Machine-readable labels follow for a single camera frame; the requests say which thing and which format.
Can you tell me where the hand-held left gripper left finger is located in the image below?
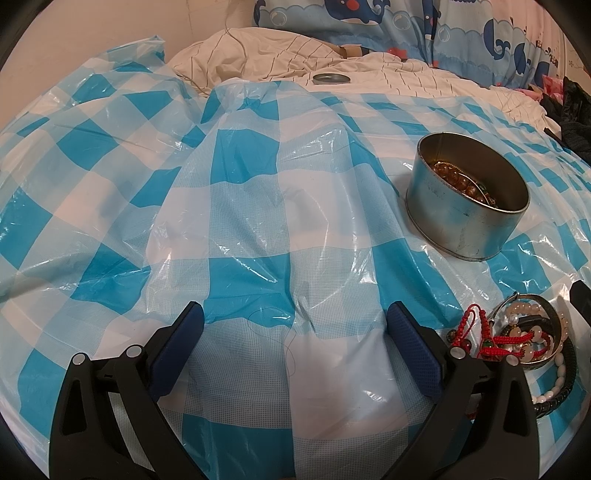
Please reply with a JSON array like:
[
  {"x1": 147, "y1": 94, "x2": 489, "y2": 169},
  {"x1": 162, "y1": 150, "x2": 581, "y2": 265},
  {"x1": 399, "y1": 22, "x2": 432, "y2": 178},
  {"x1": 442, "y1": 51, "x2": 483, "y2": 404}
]
[{"x1": 51, "y1": 301, "x2": 205, "y2": 480}]

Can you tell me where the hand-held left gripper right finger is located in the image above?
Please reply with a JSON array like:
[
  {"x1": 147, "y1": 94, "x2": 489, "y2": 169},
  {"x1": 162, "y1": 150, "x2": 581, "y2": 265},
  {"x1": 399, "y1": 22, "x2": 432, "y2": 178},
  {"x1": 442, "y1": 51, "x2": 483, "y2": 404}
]
[{"x1": 387, "y1": 301, "x2": 541, "y2": 480}]

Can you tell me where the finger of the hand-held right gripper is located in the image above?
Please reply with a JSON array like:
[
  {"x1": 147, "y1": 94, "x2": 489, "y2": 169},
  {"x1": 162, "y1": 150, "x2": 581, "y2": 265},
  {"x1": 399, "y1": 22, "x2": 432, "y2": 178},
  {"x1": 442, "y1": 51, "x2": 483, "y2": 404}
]
[{"x1": 569, "y1": 279, "x2": 591, "y2": 324}]

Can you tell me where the round metal tin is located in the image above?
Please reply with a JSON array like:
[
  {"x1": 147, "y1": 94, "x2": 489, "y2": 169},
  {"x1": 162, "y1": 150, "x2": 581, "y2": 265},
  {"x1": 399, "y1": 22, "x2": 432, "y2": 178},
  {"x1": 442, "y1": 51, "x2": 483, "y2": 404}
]
[{"x1": 405, "y1": 131, "x2": 532, "y2": 262}]

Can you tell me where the large amber bead bracelet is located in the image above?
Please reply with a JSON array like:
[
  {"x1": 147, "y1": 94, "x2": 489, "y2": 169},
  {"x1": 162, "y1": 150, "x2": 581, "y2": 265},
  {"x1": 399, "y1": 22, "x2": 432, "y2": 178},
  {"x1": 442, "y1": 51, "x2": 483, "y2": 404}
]
[{"x1": 427, "y1": 159, "x2": 497, "y2": 206}]

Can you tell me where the silver bangle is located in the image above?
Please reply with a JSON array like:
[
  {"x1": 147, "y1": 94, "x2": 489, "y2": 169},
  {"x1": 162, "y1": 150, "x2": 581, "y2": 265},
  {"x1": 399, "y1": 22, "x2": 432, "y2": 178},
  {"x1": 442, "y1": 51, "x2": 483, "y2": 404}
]
[{"x1": 488, "y1": 293, "x2": 573, "y2": 366}]

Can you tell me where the blue white checkered plastic sheet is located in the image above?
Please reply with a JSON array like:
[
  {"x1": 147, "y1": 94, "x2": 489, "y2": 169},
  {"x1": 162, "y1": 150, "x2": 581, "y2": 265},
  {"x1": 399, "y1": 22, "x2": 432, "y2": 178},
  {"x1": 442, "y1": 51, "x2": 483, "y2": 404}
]
[{"x1": 0, "y1": 37, "x2": 591, "y2": 480}]

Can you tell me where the black clothing pile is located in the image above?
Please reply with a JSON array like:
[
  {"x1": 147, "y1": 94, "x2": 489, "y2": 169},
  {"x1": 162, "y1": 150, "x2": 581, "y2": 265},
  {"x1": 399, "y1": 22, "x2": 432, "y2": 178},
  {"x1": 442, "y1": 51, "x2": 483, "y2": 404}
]
[{"x1": 540, "y1": 76, "x2": 591, "y2": 162}]

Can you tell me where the pink cloth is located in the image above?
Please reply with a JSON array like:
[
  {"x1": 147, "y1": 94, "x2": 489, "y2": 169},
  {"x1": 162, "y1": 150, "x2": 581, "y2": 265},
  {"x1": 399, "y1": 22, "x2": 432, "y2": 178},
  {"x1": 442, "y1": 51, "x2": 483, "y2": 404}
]
[{"x1": 526, "y1": 74, "x2": 566, "y2": 100}]

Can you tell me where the white striped duvet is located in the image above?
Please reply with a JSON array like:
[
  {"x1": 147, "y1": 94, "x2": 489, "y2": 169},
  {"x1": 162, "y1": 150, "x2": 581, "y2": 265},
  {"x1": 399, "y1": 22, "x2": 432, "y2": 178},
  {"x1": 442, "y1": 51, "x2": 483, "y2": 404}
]
[{"x1": 166, "y1": 27, "x2": 555, "y2": 125}]

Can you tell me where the pink bead bracelet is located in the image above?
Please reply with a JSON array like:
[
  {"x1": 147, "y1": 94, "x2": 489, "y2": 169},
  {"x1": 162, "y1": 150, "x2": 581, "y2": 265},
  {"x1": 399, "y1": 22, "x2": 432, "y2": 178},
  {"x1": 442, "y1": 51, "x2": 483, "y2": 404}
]
[{"x1": 501, "y1": 302, "x2": 570, "y2": 361}]

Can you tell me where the red tassel cord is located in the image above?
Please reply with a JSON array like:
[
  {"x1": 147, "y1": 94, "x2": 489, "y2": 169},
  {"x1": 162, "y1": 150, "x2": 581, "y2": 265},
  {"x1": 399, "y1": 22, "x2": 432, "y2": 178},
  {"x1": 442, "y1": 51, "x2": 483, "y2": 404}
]
[{"x1": 445, "y1": 305, "x2": 502, "y2": 361}]

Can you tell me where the black braided bracelet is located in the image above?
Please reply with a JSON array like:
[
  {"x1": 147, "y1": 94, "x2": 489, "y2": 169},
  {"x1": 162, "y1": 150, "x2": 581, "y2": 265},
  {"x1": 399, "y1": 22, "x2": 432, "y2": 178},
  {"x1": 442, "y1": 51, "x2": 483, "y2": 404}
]
[{"x1": 531, "y1": 300, "x2": 579, "y2": 418}]

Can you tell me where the white bead bracelet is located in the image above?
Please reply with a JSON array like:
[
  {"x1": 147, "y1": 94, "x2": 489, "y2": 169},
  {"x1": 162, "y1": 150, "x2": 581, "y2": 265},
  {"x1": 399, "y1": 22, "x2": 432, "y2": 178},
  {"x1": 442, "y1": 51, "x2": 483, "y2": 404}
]
[{"x1": 531, "y1": 355, "x2": 568, "y2": 405}]

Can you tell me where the red braided cord bracelet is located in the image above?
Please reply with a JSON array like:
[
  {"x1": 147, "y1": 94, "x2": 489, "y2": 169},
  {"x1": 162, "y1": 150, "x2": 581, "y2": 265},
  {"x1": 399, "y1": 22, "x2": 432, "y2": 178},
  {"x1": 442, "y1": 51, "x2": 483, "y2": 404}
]
[{"x1": 480, "y1": 318, "x2": 555, "y2": 361}]

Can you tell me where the white cable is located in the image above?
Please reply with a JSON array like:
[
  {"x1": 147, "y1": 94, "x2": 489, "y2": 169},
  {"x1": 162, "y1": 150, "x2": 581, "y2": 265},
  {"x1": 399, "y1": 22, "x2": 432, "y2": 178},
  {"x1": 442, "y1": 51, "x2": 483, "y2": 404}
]
[{"x1": 182, "y1": 0, "x2": 247, "y2": 97}]

